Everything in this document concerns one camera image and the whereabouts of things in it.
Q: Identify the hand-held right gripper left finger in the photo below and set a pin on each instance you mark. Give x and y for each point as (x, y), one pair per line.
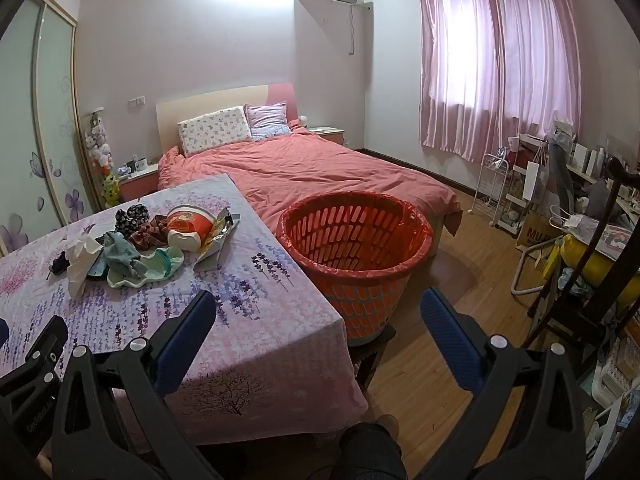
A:
(189, 340)

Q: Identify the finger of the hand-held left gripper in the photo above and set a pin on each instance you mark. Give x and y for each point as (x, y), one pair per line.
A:
(3, 332)
(50, 340)

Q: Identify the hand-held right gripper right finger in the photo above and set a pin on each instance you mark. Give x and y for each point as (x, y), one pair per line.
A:
(450, 345)

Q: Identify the black bristle hair brush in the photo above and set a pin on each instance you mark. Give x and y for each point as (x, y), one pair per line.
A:
(58, 262)

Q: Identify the light green sock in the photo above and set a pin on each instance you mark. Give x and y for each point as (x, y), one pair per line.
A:
(150, 267)

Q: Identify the white tissue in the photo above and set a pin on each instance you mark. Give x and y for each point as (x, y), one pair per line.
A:
(80, 260)

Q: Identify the orange lattice laundry basket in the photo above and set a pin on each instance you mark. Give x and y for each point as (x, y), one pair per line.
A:
(365, 305)

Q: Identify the grey teal sock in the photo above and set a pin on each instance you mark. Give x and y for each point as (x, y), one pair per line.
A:
(120, 250)

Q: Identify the red white instant noodle cup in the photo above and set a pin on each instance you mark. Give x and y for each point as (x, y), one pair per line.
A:
(187, 225)

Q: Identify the brown striped scrunchie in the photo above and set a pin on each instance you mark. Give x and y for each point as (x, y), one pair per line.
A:
(147, 232)

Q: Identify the black white floral scrunchie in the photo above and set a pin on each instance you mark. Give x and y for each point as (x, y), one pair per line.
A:
(131, 216)

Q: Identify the floral purple pink tablecloth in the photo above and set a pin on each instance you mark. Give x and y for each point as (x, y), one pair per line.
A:
(240, 310)

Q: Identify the dark wooden stool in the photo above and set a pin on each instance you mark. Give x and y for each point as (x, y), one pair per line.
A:
(372, 355)

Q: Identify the brown slipper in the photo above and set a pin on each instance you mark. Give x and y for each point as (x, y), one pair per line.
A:
(386, 422)

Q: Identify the person's leg in dark trousers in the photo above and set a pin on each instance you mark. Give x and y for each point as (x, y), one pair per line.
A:
(372, 452)

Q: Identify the dark wooden chair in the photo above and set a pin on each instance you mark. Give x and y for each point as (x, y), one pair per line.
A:
(575, 300)

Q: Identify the brown paper bag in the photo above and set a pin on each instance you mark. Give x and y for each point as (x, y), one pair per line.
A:
(535, 232)

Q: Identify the white storage cart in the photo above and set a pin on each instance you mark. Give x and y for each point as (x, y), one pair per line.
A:
(520, 200)

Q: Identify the yellow green plush toy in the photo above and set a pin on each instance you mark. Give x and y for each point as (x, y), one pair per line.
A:
(110, 189)

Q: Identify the pink nightstand with white top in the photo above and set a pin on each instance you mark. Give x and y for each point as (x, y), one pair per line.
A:
(330, 136)
(137, 185)

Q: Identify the yellow bag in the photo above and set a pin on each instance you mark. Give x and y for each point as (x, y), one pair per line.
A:
(600, 262)

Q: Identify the white mug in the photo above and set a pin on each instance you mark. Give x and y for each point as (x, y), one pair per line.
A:
(140, 164)

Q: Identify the white paper bag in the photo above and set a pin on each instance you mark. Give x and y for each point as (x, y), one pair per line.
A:
(534, 182)

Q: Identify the glass wardrobe with purple flowers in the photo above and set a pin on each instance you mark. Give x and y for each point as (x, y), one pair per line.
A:
(35, 135)

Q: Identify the stuffed toys pile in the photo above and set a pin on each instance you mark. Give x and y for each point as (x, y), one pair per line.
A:
(97, 142)

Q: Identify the bed with pink duvet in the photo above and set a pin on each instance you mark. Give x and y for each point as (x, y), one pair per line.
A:
(310, 170)

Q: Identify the white floral pillow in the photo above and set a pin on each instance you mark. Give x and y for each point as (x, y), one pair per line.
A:
(215, 130)

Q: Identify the cluttered desk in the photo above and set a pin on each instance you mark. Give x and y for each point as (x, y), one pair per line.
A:
(595, 170)

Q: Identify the pink striped pillow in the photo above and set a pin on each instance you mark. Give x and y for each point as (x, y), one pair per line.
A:
(267, 120)

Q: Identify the beige and pink headboard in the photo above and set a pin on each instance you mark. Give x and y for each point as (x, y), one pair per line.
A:
(215, 102)

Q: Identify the pink curtain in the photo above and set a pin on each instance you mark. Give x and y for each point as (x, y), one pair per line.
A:
(500, 60)

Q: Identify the white metal tube frame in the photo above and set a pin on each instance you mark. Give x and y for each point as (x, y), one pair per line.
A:
(520, 265)

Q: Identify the white wall socket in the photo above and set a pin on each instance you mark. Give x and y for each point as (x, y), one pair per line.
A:
(136, 102)

